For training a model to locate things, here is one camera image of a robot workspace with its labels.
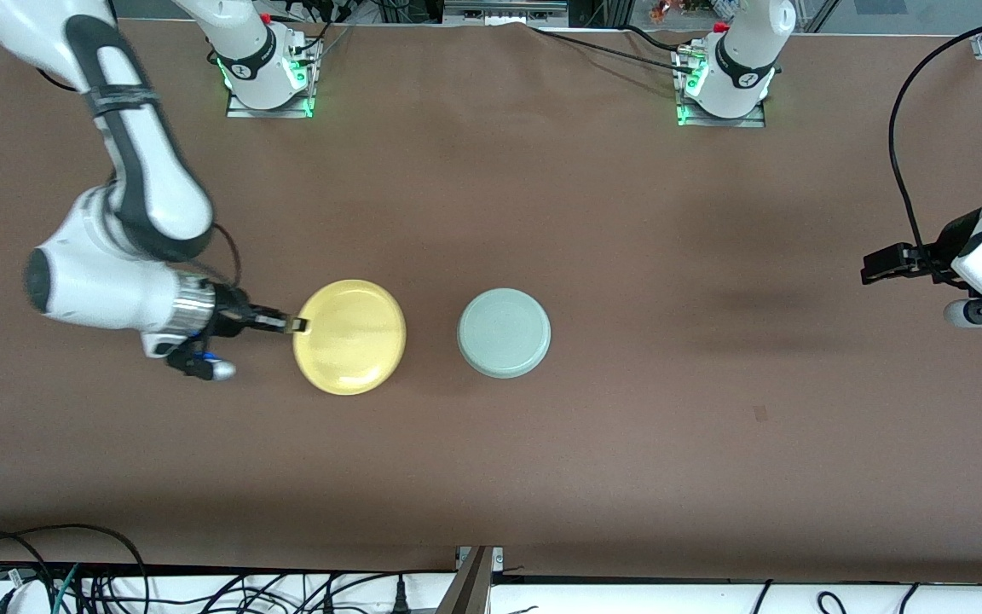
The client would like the yellow round plate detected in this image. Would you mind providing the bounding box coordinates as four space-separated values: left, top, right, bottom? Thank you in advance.
292 279 407 397

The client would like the pale green round plate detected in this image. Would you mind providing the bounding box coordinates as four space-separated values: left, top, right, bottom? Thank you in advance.
457 288 552 379

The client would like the brown table cover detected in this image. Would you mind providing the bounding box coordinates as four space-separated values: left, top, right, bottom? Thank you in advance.
0 15 982 574

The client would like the grey metal box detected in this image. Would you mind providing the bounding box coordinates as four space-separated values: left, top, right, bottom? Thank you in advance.
443 0 570 26

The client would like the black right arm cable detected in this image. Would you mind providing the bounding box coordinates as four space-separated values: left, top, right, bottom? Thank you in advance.
210 222 243 287

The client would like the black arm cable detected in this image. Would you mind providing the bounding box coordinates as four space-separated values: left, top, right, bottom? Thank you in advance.
887 0 982 275
210 222 243 287

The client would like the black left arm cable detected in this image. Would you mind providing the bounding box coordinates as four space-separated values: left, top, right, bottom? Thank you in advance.
887 0 982 275

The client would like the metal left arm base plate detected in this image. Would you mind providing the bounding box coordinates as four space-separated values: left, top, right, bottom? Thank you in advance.
676 47 767 129

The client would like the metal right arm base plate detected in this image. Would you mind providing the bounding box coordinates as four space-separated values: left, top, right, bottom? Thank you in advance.
226 41 318 119

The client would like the black looped floor cable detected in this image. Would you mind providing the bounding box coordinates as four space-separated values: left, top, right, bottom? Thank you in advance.
0 524 151 614

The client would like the aluminium frame profile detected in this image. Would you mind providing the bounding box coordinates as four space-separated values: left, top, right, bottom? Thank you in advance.
438 546 505 614

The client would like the green thin cable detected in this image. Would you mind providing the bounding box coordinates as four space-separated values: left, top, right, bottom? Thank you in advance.
51 563 83 614

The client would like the black base power cable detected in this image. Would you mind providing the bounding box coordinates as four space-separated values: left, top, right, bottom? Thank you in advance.
529 24 698 73

